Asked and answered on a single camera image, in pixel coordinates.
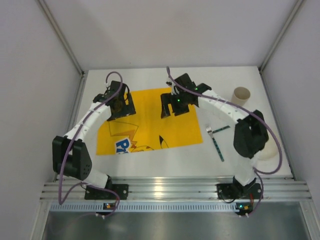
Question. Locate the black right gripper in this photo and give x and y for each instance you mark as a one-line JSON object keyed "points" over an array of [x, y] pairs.
{"points": [[174, 106]]}

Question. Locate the perforated metal cable tray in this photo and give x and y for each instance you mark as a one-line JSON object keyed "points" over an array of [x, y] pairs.
{"points": [[150, 207]]}

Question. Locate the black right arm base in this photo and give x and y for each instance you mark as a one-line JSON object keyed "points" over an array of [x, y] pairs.
{"points": [[232, 191]]}

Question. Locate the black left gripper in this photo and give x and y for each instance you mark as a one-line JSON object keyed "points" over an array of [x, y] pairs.
{"points": [[126, 107]]}

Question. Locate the green handled fork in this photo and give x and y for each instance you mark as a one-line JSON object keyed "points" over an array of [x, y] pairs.
{"points": [[211, 134]]}

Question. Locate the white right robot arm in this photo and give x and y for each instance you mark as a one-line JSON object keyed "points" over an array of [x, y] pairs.
{"points": [[250, 135]]}

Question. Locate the white bowl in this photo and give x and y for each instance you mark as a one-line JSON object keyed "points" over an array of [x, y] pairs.
{"points": [[269, 151]]}

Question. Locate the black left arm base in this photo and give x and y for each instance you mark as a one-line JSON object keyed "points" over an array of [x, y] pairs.
{"points": [[117, 191]]}

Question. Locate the green handled spoon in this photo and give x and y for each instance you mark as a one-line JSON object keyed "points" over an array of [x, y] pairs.
{"points": [[221, 129]]}

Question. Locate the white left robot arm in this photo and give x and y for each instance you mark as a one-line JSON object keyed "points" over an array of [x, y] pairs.
{"points": [[73, 148]]}

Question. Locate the beige paper cup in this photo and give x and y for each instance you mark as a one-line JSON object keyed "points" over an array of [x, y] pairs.
{"points": [[240, 95]]}

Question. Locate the yellow cartoon placemat cloth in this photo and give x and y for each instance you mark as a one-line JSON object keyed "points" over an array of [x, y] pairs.
{"points": [[146, 130]]}

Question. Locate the aluminium rail frame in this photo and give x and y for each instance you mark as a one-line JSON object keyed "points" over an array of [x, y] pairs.
{"points": [[275, 189]]}

